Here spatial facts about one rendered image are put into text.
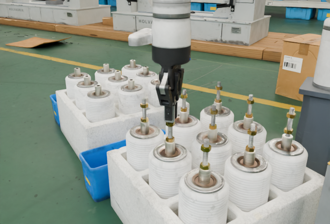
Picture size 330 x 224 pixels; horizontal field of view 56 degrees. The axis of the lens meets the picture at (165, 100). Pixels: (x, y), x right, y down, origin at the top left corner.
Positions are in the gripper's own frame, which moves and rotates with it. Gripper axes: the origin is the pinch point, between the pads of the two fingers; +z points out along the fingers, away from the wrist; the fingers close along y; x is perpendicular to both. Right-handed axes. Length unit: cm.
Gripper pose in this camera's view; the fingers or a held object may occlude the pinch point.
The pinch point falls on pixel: (171, 111)
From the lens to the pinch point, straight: 65.1
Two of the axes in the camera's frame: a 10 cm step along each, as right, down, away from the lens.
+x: -9.6, -1.0, 2.6
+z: 0.0, 9.3, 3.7
